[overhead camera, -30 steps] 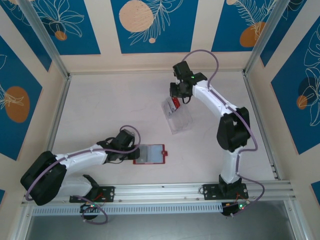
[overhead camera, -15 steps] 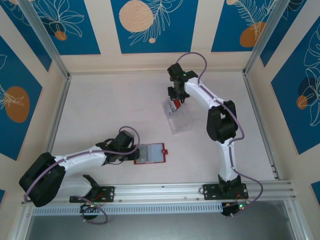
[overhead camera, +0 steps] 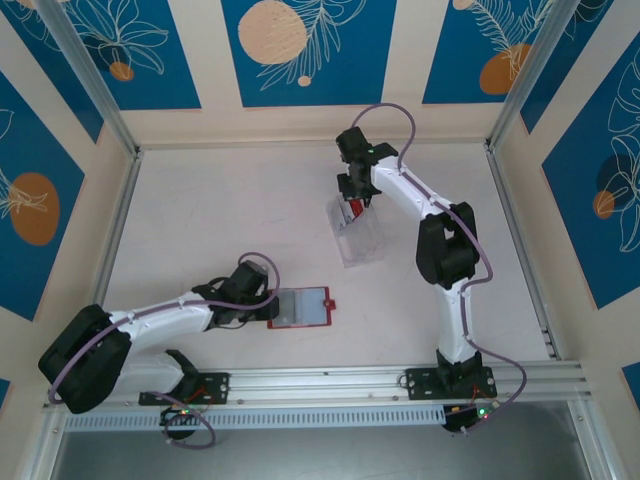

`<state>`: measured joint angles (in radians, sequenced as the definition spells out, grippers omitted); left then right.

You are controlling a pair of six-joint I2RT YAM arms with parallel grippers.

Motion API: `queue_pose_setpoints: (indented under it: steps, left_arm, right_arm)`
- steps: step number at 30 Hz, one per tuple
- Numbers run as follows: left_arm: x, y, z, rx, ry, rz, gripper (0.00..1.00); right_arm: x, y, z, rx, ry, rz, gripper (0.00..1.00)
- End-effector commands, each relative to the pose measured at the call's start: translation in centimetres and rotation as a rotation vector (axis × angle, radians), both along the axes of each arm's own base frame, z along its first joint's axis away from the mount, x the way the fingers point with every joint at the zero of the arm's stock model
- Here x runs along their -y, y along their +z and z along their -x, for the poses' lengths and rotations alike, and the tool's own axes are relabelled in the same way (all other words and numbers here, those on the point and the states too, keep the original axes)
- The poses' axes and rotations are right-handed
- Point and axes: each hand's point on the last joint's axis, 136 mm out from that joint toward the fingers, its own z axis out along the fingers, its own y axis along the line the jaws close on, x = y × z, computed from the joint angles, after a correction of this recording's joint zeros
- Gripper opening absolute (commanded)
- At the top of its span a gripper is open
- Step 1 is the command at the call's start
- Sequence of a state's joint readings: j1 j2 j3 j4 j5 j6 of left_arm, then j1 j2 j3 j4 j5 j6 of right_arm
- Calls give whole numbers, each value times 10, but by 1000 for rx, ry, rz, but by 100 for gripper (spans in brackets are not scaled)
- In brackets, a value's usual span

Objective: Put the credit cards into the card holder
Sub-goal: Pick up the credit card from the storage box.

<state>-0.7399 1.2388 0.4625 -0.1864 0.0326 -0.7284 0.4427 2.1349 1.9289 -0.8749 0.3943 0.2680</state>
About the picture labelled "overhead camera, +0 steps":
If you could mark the aluminium frame post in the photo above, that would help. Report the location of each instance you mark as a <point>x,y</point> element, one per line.
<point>90,70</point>
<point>528,70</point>

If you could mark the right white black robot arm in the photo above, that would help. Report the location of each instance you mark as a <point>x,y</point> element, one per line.
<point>400,185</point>

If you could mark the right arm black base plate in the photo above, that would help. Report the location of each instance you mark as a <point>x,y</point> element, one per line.
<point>420,385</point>

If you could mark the aluminium side rail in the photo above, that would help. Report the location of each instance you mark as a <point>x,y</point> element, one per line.
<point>114,250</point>
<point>522,250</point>

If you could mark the blue floral wall panel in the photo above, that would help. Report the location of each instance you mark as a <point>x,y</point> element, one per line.
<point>450,50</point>
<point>65,95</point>
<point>165,75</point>
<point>360,75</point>
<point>590,225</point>
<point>30,150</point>

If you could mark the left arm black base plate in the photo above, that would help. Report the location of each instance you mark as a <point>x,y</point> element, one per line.
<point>220,387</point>

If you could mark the clear plastic card box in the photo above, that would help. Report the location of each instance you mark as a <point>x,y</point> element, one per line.
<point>360,245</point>

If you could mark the red card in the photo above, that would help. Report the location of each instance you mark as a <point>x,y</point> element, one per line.
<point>356,210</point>

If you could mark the long aluminium mounting rail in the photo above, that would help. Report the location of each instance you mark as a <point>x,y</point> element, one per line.
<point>325,382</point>

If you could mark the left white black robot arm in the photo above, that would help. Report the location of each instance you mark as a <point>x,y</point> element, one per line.
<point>170,322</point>

